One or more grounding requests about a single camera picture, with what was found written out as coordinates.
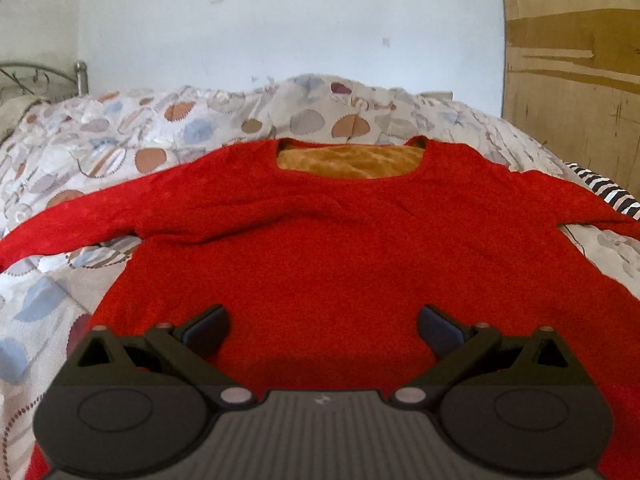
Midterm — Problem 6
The red long-sleeved sweater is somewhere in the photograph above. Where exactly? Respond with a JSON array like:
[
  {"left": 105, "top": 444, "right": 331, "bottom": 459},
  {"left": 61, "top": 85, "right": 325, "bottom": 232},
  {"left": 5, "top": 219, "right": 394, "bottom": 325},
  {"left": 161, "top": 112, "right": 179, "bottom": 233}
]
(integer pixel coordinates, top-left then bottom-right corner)
[{"left": 1, "top": 138, "right": 639, "bottom": 479}]

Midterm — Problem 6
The striped bed sheet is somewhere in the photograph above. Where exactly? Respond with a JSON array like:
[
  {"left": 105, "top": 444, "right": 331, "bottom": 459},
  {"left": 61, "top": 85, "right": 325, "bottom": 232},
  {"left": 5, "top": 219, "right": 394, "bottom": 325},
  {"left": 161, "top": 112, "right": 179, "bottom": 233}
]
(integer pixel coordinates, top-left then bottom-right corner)
[{"left": 566, "top": 162, "right": 640, "bottom": 220}]

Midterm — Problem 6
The patterned white duvet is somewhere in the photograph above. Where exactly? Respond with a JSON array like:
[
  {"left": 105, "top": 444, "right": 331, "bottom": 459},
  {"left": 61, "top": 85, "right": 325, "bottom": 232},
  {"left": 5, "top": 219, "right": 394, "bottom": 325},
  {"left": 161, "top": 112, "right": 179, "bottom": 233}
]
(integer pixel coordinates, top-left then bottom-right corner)
[{"left": 1, "top": 75, "right": 639, "bottom": 479}]

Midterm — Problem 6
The metal bed headboard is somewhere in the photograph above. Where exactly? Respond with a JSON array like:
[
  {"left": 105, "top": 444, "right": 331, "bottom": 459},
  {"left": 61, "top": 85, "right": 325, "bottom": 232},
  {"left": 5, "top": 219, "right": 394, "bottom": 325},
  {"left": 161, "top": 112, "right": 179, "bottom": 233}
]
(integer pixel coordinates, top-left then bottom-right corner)
[{"left": 0, "top": 61, "right": 89, "bottom": 103}]

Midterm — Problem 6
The wooden wardrobe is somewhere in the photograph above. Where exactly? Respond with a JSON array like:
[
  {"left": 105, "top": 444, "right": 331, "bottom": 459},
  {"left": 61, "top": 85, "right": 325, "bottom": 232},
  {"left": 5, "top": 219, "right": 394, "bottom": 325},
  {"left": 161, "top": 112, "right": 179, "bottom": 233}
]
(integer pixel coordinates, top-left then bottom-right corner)
[{"left": 502, "top": 0, "right": 639, "bottom": 194}]

